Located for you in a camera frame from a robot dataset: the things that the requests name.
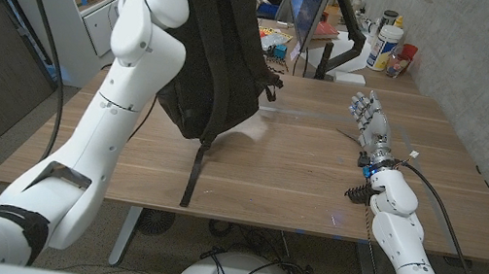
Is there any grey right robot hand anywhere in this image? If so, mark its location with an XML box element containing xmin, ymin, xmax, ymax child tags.
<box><xmin>340</xmin><ymin>87</ymin><xmax>404</xmax><ymax>171</ymax></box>

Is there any black backpack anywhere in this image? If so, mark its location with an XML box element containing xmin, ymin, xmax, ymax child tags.
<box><xmin>138</xmin><ymin>0</ymin><xmax>297</xmax><ymax>221</ymax></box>

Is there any small white box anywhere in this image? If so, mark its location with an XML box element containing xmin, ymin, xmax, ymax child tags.
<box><xmin>332</xmin><ymin>70</ymin><xmax>368</xmax><ymax>88</ymax></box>

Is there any glass jar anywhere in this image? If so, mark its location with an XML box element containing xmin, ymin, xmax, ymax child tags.
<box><xmin>384</xmin><ymin>51</ymin><xmax>411</xmax><ymax>81</ymax></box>

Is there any white wipes canister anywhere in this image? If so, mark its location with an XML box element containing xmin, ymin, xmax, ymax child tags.
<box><xmin>365</xmin><ymin>21</ymin><xmax>405</xmax><ymax>76</ymax></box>

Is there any red cup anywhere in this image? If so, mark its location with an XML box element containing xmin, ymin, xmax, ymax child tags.
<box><xmin>397</xmin><ymin>42</ymin><xmax>420</xmax><ymax>76</ymax></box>

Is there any red book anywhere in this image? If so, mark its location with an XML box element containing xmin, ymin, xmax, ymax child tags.
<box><xmin>311</xmin><ymin>19</ymin><xmax>342</xmax><ymax>44</ymax></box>

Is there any dark lidded bottle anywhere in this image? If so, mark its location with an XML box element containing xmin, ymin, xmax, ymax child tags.
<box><xmin>376</xmin><ymin>8</ymin><xmax>400</xmax><ymax>34</ymax></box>

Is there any small blue cube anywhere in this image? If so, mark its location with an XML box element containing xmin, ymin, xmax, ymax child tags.
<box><xmin>272</xmin><ymin>43</ymin><xmax>289</xmax><ymax>61</ymax></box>

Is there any white compact keyboard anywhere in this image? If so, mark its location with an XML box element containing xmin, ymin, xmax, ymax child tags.
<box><xmin>258</xmin><ymin>29</ymin><xmax>293</xmax><ymax>56</ymax></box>

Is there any computer monitor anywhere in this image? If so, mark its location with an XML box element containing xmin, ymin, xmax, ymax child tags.
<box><xmin>281</xmin><ymin>0</ymin><xmax>335</xmax><ymax>55</ymax></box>

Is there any blue storage bin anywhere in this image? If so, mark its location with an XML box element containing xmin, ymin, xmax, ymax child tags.
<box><xmin>256</xmin><ymin>1</ymin><xmax>280</xmax><ymax>21</ymax></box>

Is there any black floor fan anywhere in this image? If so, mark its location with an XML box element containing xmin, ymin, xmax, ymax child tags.
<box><xmin>136</xmin><ymin>207</ymin><xmax>177</xmax><ymax>240</ymax></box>

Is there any black coiled wrist cable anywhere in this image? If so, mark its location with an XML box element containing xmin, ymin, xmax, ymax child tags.
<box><xmin>343</xmin><ymin>181</ymin><xmax>376</xmax><ymax>207</ymax></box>

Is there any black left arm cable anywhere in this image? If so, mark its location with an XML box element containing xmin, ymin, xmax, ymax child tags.
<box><xmin>0</xmin><ymin>0</ymin><xmax>81</xmax><ymax>165</ymax></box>

